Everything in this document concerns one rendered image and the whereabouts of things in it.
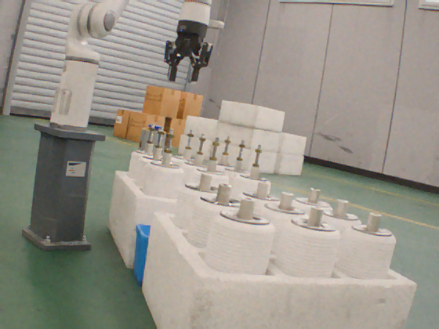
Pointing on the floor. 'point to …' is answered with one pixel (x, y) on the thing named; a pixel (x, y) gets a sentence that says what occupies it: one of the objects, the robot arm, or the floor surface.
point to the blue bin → (140, 251)
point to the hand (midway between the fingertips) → (182, 77)
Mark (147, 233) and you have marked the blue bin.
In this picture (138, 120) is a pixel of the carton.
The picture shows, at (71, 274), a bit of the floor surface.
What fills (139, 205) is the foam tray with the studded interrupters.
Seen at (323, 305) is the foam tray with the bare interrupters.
